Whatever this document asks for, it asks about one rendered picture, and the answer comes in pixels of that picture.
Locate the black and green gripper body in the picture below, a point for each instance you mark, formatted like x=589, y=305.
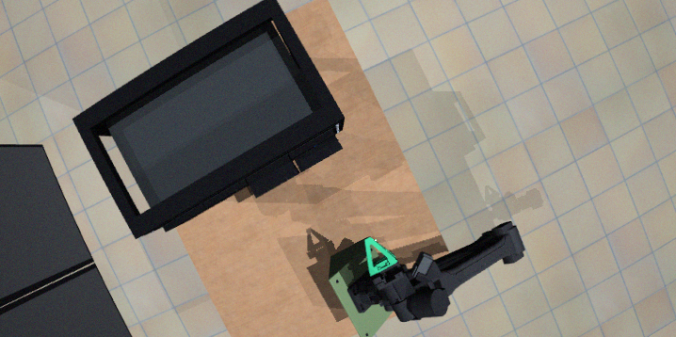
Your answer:
x=389, y=277

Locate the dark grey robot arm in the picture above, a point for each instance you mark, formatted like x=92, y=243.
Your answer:
x=434, y=303

